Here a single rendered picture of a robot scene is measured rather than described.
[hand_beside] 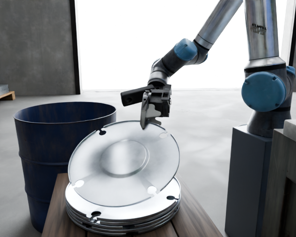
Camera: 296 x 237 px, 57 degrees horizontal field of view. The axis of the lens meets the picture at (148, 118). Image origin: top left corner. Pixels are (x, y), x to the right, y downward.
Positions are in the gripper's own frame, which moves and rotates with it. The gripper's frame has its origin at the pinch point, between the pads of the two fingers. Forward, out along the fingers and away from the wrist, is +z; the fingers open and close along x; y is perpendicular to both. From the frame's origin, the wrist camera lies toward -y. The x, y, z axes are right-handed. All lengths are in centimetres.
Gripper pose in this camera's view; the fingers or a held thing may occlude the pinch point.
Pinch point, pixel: (141, 126)
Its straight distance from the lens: 79.7
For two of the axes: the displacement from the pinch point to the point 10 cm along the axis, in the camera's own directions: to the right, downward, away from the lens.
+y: 9.9, 0.4, -1.6
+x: 0.7, 7.6, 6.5
